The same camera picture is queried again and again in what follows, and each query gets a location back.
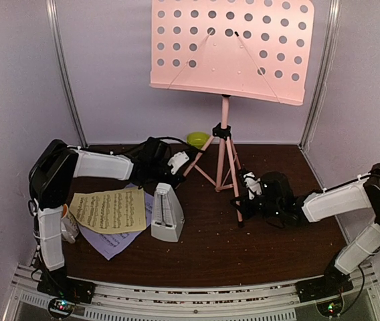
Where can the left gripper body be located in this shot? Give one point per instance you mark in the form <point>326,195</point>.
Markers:
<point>176,178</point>

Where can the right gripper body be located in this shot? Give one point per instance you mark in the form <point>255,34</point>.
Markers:
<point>249,212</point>

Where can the yellow sheet music page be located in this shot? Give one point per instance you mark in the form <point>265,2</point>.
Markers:
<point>111,212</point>

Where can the pink music stand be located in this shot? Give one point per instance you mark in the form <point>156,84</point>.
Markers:
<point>249,49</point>

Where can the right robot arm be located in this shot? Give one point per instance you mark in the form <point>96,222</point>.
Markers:
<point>272,197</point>

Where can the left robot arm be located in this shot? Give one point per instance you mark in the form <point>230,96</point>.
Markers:
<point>51,177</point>

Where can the white metronome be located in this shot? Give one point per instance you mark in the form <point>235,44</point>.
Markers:
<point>168,217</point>

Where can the green plastic bowl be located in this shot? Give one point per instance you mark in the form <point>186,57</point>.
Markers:
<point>197,139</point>

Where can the purple sheet music page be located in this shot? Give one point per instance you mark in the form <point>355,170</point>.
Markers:
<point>110,245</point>

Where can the white orange-lined mug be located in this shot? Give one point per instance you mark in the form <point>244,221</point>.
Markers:
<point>69,226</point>

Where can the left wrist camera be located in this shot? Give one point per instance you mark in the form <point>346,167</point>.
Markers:
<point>177,161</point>

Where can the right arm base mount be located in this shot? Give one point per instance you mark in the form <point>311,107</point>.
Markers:
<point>324,294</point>

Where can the front aluminium rail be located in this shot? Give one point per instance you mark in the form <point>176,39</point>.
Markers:
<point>277,301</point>

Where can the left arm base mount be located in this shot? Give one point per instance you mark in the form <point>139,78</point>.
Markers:
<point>66,294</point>

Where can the left aluminium frame post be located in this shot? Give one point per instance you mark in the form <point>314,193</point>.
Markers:
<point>52,16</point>

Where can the aluminium frame post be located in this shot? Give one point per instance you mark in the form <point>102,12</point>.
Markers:
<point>326,64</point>
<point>52,16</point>

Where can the right aluminium frame post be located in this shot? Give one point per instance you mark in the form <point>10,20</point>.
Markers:
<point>326,64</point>

